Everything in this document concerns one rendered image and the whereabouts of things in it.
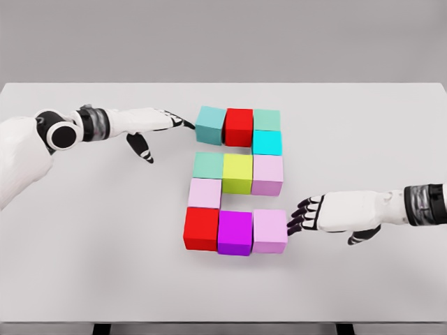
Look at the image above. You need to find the yellow-green cube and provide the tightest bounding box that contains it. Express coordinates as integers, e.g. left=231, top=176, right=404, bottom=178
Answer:
left=221, top=153, right=254, bottom=195

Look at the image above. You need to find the magenta purple cube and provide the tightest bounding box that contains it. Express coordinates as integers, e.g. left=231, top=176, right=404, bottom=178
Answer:
left=217, top=210, right=254, bottom=258

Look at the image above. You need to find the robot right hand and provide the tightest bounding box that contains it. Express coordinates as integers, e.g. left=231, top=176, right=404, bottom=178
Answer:
left=286, top=191, right=382, bottom=246

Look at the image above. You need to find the bright cyan cube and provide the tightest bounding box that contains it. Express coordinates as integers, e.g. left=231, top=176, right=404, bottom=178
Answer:
left=251, top=129, right=283, bottom=157

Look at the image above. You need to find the red cube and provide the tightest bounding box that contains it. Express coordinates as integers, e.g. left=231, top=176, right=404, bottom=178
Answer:
left=183, top=207, right=221, bottom=253
left=223, top=107, right=254, bottom=149

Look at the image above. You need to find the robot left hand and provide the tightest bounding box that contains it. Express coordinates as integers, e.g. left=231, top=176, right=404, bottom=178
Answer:
left=124, top=107, right=196, bottom=165

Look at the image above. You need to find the pale pink cube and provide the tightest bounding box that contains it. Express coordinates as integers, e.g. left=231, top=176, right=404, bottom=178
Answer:
left=251, top=209, right=289, bottom=255
left=250, top=154, right=284, bottom=197
left=187, top=177, right=224, bottom=211

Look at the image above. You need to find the teal cube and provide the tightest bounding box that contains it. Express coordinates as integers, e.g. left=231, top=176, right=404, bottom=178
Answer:
left=194, top=105, right=227, bottom=147

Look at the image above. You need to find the pale green cube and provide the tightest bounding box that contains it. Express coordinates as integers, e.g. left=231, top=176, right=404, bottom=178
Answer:
left=252, top=108, right=281, bottom=133
left=191, top=151, right=225, bottom=181

